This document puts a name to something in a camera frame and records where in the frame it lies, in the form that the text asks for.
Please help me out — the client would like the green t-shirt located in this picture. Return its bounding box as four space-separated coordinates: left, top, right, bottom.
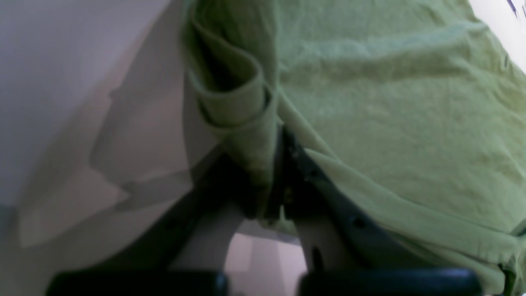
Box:
182 0 526 296

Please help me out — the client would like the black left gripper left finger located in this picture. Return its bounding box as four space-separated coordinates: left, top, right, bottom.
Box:
46 152 257 296

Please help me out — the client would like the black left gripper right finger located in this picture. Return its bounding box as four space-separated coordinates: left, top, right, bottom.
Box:
267 125 483 296

